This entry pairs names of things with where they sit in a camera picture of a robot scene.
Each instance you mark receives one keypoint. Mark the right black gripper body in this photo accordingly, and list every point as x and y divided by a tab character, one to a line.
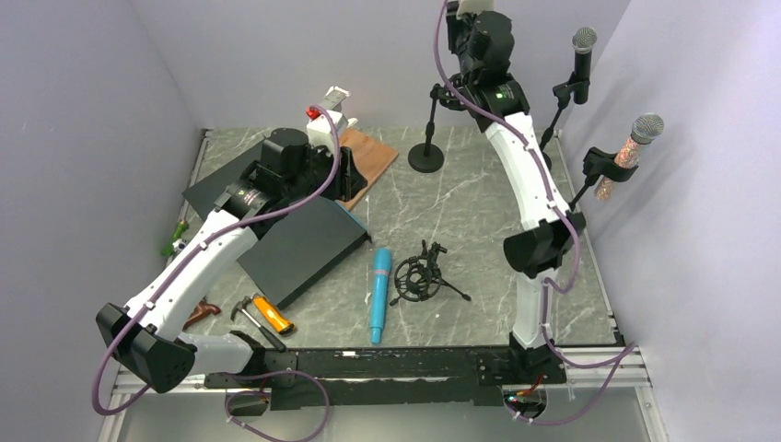
459	36

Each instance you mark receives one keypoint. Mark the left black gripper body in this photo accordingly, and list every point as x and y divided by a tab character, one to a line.
325	161

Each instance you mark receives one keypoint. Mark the dark grey rack unit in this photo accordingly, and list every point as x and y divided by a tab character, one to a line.
299	249

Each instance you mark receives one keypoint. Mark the round-base stand with shock mount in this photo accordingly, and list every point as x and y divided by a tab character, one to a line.
426	157

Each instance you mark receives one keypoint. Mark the blue microphone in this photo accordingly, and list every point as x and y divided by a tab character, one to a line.
381	271

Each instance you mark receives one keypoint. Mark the black tripod shock-mount stand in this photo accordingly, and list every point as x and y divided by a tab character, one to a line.
419	278

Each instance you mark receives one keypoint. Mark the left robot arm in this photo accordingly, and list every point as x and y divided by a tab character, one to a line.
146	335

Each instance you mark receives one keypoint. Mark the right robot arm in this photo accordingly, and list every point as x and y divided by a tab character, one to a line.
482	41

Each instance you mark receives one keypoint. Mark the black microphone silver grille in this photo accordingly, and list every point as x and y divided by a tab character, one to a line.
583	43

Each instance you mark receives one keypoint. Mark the round-base stand black mic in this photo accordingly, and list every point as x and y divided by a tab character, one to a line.
558	116

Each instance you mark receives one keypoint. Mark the round-base stand glitter mic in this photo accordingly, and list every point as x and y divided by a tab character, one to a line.
597	164

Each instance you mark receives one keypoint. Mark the glitter microphone silver grille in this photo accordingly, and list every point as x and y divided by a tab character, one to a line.
645	129

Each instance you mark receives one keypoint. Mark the wooden board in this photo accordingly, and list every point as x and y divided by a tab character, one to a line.
372	159

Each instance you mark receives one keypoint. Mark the green valve fitting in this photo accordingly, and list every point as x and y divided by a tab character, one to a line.
174	243

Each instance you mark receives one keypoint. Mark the small black hammer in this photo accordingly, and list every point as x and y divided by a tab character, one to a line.
241	307

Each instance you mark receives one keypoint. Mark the orange utility knife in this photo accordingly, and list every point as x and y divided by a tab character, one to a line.
273	316

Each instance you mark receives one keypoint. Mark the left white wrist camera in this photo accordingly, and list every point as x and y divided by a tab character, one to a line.
316	138

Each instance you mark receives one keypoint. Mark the silver white bracket stand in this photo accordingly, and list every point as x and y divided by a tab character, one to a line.
331	104

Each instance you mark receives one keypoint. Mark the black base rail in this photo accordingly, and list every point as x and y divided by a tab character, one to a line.
394	375

